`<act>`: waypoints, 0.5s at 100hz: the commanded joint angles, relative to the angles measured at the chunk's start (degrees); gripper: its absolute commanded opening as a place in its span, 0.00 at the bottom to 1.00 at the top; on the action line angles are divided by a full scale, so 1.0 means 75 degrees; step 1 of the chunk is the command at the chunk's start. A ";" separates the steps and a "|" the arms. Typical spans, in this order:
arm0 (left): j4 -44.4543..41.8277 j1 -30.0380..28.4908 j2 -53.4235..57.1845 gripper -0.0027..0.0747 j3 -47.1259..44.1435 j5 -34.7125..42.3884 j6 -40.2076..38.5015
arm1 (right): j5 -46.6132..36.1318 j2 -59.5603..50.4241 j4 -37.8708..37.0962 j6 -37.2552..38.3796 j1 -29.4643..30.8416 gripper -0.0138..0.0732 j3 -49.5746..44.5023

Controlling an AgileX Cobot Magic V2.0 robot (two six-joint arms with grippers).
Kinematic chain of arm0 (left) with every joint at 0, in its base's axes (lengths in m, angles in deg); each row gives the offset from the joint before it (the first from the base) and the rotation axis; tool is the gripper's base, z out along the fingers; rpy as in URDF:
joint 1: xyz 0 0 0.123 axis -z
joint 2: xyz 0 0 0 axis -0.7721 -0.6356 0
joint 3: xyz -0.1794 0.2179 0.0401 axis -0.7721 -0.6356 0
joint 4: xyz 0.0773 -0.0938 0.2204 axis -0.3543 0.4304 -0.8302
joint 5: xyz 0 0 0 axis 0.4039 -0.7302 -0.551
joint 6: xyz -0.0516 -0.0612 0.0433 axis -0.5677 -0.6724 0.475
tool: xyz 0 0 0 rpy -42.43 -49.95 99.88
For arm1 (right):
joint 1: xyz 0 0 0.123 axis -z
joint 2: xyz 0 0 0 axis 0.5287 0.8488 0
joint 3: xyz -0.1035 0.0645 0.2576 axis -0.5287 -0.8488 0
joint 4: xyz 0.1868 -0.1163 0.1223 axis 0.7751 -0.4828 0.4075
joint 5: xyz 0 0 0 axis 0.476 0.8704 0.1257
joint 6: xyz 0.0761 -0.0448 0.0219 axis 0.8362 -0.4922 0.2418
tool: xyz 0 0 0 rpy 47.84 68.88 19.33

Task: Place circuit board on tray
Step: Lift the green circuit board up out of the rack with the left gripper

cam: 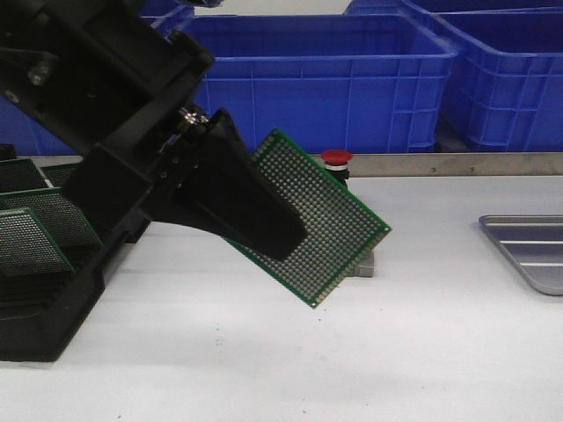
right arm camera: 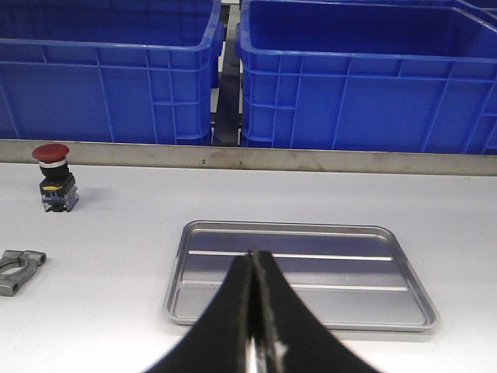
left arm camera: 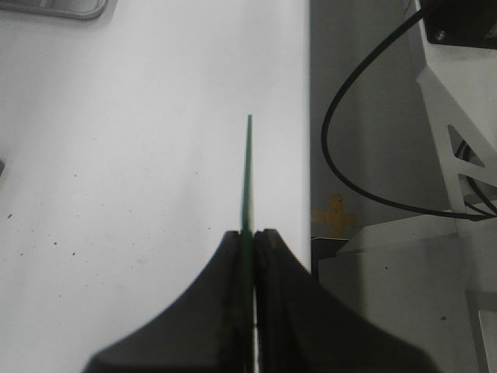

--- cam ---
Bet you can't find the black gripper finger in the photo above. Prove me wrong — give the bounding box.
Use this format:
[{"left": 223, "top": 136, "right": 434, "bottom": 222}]
[{"left": 151, "top": 108, "right": 306, "bottom": 260}]

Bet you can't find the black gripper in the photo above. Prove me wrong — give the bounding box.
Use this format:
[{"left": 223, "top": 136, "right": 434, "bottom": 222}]
[{"left": 1, "top": 1, "right": 214, "bottom": 231}]

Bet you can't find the green perforated circuit board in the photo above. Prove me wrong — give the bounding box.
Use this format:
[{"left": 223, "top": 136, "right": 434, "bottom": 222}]
[{"left": 230, "top": 128, "right": 391, "bottom": 309}]

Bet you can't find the rear dark board in rack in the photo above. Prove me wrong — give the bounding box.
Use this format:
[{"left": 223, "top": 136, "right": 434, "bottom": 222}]
[{"left": 0, "top": 158, "right": 48, "bottom": 193}]

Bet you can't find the black slotted board rack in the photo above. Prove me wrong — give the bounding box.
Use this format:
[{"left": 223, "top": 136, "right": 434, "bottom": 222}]
[{"left": 0, "top": 142, "right": 153, "bottom": 363}]

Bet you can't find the silver metal tray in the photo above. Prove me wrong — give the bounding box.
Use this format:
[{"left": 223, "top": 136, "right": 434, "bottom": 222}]
[{"left": 479, "top": 215, "right": 562, "bottom": 296}]

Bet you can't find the left rear blue crate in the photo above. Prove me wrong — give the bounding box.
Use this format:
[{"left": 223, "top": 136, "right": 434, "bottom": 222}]
[{"left": 138, "top": 0, "right": 194, "bottom": 17}]

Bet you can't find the left blue plastic crate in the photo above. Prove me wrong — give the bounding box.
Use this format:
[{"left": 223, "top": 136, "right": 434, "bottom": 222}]
[{"left": 0, "top": 15, "right": 177, "bottom": 156}]

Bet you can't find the blue plastic crate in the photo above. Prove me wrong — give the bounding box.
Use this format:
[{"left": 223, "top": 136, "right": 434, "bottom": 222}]
[
  {"left": 0, "top": 15, "right": 177, "bottom": 156},
  {"left": 149, "top": 13, "right": 459, "bottom": 155},
  {"left": 434, "top": 11, "right": 562, "bottom": 152}
]

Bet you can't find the red emergency stop button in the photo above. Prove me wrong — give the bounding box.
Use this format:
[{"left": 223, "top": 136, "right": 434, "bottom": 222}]
[{"left": 320, "top": 149, "right": 354, "bottom": 186}]

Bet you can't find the middle blue plastic crate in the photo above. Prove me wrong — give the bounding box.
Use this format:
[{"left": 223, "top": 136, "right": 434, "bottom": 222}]
[{"left": 149, "top": 13, "right": 459, "bottom": 155}]

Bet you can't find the grey metal clamp block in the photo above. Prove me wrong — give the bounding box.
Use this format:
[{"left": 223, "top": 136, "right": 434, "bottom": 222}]
[{"left": 347, "top": 251, "right": 376, "bottom": 278}]

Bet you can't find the far right rear blue crate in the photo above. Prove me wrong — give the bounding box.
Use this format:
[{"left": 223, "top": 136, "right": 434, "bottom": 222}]
[{"left": 403, "top": 0, "right": 562, "bottom": 13}]

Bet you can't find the right blue plastic crate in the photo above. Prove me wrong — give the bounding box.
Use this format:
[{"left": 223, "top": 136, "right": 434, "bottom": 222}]
[{"left": 434, "top": 11, "right": 562, "bottom": 152}]

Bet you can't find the metal table edge rail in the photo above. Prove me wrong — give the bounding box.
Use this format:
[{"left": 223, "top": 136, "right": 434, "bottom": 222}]
[{"left": 12, "top": 151, "right": 563, "bottom": 180}]

